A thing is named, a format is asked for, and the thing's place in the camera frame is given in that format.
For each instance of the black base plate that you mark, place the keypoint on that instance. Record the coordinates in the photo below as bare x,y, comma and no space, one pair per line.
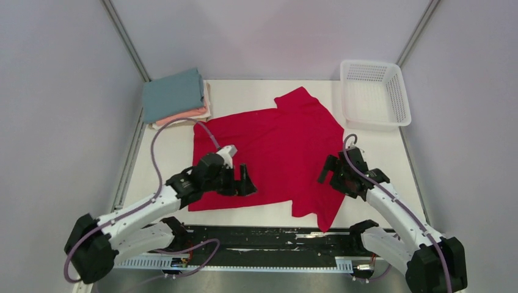
268,247

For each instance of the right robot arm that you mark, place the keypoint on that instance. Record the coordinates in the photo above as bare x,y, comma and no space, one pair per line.
429,261

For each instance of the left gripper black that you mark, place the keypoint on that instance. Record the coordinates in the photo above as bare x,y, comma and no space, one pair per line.
236,188

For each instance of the red t shirt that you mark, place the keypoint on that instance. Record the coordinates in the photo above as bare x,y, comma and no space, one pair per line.
284,149

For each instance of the white plastic basket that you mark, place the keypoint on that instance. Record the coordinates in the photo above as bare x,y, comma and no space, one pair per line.
373,95

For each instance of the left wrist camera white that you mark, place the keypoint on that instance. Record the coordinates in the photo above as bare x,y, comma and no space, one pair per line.
227,152

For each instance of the aluminium frame rail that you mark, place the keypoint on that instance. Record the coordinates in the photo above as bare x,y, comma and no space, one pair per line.
155,238

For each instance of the folded pink t shirt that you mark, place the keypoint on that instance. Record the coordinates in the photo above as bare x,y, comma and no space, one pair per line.
203,112

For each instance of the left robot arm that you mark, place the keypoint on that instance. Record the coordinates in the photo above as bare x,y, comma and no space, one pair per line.
96,245

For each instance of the folded teal t shirt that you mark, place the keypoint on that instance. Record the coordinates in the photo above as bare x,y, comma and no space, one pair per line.
172,95

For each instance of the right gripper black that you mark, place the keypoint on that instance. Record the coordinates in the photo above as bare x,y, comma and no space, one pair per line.
331,163

